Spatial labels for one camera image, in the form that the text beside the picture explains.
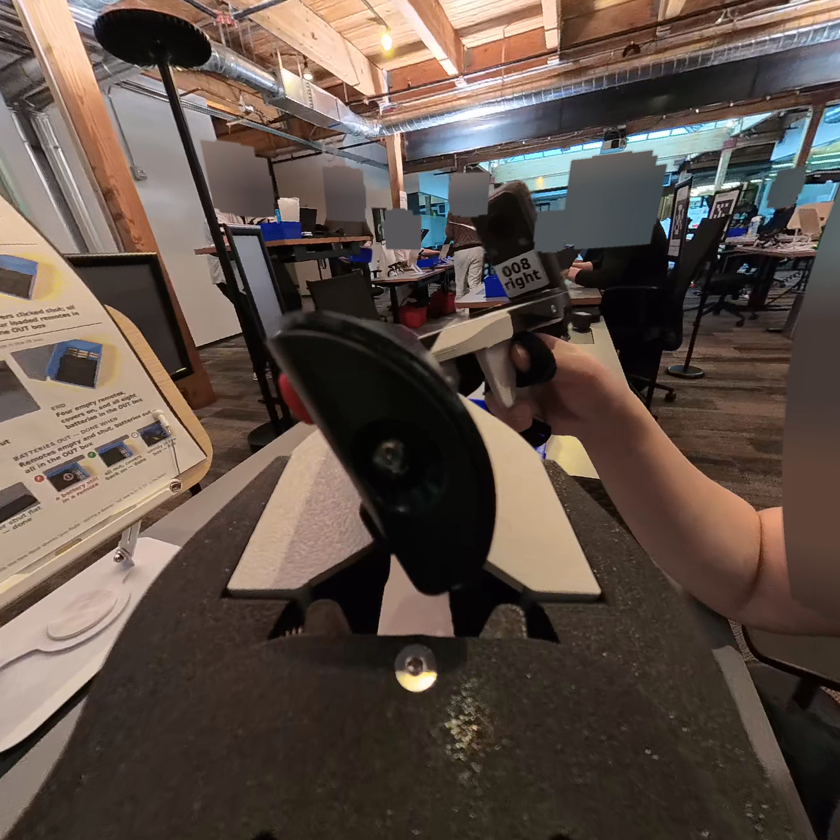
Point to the person's right forearm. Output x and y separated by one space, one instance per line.
709 525

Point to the black floor lamp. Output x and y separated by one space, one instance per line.
151 37

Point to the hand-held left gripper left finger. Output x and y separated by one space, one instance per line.
295 525

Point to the black display on stand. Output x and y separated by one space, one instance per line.
125 309
256 276

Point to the blue plastic bin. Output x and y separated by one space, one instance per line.
494 285

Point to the black remote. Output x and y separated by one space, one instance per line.
394 446

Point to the instruction sheet on stand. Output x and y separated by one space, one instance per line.
184 407

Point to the wooden pillar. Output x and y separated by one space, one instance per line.
92 171

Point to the person's right hand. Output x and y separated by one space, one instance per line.
597 394

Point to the black office chair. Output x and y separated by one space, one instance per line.
344 295

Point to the printed instruction poster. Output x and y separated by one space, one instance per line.
66 433

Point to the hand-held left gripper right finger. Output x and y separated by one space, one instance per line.
538 525

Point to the red storage bin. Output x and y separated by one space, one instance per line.
415 315
446 302

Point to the white stand base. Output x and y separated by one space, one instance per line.
66 630

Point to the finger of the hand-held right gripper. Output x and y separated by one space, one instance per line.
466 335

